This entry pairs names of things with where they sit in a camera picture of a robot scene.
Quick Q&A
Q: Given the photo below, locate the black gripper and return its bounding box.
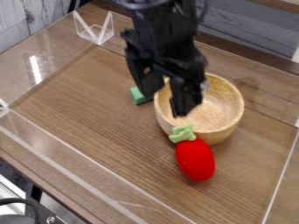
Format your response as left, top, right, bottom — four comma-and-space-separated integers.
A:
120, 0, 207, 101

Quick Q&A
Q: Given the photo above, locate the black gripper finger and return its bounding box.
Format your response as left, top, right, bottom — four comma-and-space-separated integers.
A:
169, 73, 210, 117

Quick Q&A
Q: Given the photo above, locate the wooden bowl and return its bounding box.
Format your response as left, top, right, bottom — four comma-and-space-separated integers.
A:
154, 73, 245, 145

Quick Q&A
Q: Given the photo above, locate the red plush strawberry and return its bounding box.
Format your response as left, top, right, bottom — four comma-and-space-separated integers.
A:
169, 125, 215, 182

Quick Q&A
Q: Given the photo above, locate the green block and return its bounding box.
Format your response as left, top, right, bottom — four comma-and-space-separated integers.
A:
130, 87, 153, 105

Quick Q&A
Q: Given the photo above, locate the clear acrylic corner bracket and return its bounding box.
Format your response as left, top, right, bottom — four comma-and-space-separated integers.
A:
72, 11, 115, 46

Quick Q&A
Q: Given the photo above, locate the black table leg bracket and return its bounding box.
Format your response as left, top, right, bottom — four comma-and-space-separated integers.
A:
26, 184, 67, 224

